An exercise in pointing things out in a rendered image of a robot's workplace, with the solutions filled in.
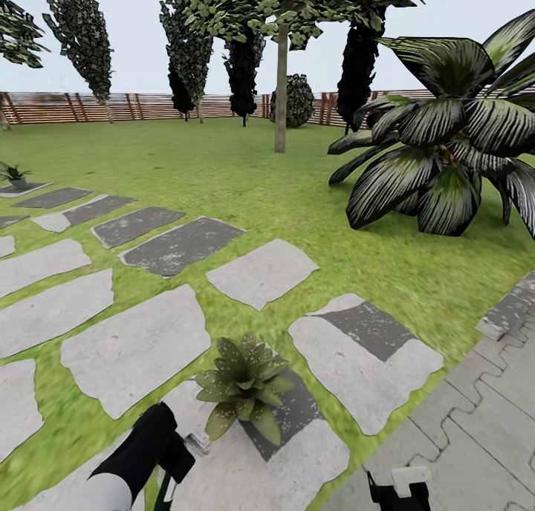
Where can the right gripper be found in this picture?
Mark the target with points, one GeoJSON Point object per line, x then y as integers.
{"type": "Point", "coordinates": [389, 500]}

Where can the bush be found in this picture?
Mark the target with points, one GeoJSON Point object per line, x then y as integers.
{"type": "Point", "coordinates": [299, 102]}
{"type": "Point", "coordinates": [451, 140]}

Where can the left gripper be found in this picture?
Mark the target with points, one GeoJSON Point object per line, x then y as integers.
{"type": "Point", "coordinates": [179, 462]}

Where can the insectifuge atomizer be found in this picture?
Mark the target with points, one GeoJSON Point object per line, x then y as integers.
{"type": "Point", "coordinates": [166, 493]}

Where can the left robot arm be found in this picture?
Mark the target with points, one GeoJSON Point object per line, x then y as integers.
{"type": "Point", "coordinates": [126, 466]}

